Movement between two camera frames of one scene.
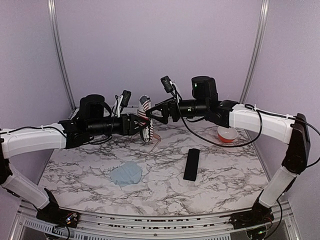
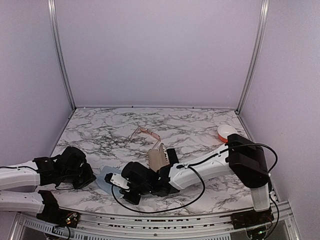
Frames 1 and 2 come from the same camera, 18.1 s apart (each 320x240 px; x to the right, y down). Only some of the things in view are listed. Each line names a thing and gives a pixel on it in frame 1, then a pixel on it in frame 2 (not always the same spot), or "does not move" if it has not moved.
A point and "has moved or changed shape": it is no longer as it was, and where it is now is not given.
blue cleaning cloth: [129, 173] has moved or changed shape
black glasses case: [191, 165] to [172, 156]
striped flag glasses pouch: [147, 131] to [158, 158]
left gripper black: [126, 131] to [89, 175]
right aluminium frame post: [262, 24] does not move
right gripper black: [171, 103] to [134, 200]
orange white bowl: [227, 134] does not move
